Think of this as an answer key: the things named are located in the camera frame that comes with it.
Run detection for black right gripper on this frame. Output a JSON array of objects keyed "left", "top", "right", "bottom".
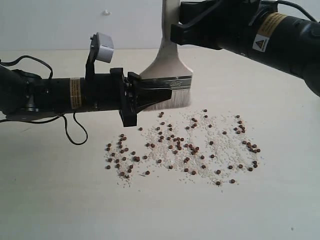
[{"left": 170, "top": 0, "right": 260, "bottom": 50}]

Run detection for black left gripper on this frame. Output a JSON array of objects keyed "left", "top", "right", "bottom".
[{"left": 83, "top": 68, "right": 172, "bottom": 127}]

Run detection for white paint brush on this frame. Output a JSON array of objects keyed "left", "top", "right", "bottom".
[{"left": 140, "top": 0, "right": 193, "bottom": 111}]

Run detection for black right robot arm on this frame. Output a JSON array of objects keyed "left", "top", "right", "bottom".
[{"left": 170, "top": 0, "right": 320, "bottom": 95}]

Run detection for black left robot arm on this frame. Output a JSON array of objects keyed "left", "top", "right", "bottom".
[{"left": 0, "top": 66, "right": 172, "bottom": 127}]

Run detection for scattered rice and brown pellets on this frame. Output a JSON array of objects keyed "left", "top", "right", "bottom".
[{"left": 104, "top": 109, "right": 261, "bottom": 187}]

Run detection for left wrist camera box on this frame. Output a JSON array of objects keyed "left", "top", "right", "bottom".
[{"left": 85, "top": 32, "right": 114, "bottom": 81}]

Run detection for black right camera cable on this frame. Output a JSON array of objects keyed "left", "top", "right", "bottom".
[{"left": 274, "top": 0, "right": 318, "bottom": 23}]

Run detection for small white wall blob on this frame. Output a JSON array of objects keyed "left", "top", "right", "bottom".
[{"left": 101, "top": 9, "right": 112, "bottom": 16}]

